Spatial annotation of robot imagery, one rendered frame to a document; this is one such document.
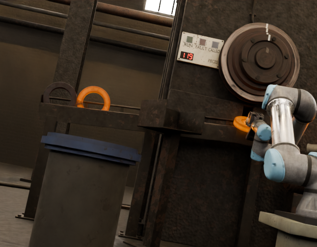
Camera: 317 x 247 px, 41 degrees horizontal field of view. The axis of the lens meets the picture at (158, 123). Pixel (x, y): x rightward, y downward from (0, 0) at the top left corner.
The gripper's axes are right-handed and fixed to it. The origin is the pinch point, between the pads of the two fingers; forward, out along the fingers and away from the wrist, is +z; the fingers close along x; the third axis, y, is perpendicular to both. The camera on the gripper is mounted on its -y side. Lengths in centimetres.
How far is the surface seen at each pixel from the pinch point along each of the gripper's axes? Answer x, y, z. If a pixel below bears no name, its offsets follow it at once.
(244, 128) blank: 4.0, -2.8, -9.3
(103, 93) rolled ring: 85, -1, -1
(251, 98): 1.2, 12.7, 1.7
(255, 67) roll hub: 3.9, 30.4, 0.4
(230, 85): 14.6, 17.8, 3.6
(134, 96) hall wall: 66, -117, 604
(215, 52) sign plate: 24.6, 33.1, 23.4
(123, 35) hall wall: 111, -5, 646
